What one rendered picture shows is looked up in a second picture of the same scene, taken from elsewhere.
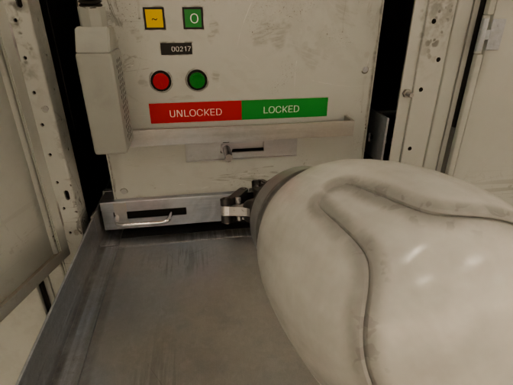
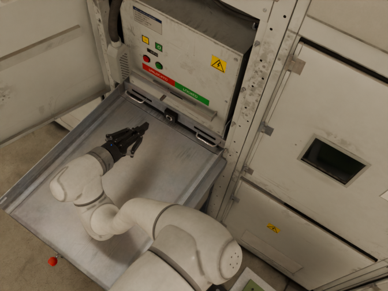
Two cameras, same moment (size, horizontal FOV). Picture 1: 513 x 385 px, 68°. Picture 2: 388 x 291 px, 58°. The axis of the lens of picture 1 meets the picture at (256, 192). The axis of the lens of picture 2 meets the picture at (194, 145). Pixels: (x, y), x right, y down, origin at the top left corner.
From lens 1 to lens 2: 108 cm
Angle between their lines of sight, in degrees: 41
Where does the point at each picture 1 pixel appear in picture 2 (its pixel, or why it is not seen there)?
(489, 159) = (267, 170)
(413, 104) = (236, 128)
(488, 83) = (265, 144)
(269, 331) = (133, 164)
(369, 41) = (228, 93)
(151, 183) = (141, 85)
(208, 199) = (159, 103)
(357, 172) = (68, 168)
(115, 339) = (97, 136)
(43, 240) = (102, 83)
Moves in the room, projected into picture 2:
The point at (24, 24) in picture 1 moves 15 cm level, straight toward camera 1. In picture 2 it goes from (101, 26) to (85, 55)
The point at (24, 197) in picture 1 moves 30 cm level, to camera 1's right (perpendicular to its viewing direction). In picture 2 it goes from (96, 70) to (144, 111)
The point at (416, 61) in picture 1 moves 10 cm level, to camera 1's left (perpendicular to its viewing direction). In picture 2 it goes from (238, 115) to (217, 99)
